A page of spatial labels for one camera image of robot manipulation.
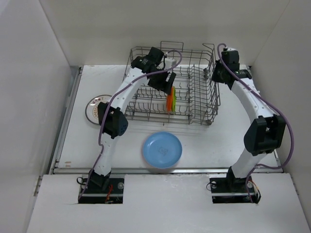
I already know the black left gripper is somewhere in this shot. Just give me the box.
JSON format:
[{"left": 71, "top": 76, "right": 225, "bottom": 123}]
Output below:
[{"left": 148, "top": 67, "right": 174, "bottom": 95}]

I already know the orange plastic plate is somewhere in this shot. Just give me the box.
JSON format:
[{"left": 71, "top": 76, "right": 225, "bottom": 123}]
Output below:
[{"left": 166, "top": 86, "right": 173, "bottom": 112}]

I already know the lime green plastic plate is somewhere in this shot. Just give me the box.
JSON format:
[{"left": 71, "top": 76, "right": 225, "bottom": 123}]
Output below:
[{"left": 171, "top": 86, "right": 176, "bottom": 112}]

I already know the light blue plastic plate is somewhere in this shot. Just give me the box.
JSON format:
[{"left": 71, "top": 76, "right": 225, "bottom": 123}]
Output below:
[{"left": 142, "top": 132, "right": 183, "bottom": 169}]

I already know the white plate orange sunburst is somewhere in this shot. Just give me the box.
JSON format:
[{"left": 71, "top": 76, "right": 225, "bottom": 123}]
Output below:
[{"left": 85, "top": 94, "right": 112, "bottom": 125}]

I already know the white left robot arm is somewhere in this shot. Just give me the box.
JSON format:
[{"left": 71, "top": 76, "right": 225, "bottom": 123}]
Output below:
[{"left": 86, "top": 54, "right": 180, "bottom": 193}]

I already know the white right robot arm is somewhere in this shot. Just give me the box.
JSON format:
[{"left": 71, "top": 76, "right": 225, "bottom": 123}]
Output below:
[{"left": 210, "top": 47, "right": 290, "bottom": 195}]

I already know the grey wire dish rack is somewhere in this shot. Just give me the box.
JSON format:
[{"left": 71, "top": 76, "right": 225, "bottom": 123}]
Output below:
[{"left": 125, "top": 41, "right": 220, "bottom": 126}]

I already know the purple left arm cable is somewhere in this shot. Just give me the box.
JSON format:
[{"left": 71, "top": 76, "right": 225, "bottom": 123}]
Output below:
[{"left": 78, "top": 50, "right": 183, "bottom": 202}]

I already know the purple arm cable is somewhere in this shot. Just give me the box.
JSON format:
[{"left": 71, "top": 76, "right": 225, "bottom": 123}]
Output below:
[
  {"left": 217, "top": 43, "right": 295, "bottom": 202},
  {"left": 78, "top": 50, "right": 183, "bottom": 202}
]

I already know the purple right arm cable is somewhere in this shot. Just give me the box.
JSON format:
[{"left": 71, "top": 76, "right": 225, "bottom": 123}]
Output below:
[{"left": 217, "top": 43, "right": 295, "bottom": 202}]

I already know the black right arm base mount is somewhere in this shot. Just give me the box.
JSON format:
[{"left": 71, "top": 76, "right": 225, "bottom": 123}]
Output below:
[{"left": 208, "top": 177, "right": 261, "bottom": 204}]

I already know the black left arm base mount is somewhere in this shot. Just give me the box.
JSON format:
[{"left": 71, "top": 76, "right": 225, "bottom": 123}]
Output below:
[{"left": 76, "top": 176, "right": 125, "bottom": 204}]

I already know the aluminium table edge rail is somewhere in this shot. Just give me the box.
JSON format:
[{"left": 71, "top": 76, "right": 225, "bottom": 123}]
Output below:
[{"left": 33, "top": 65, "right": 285, "bottom": 195}]

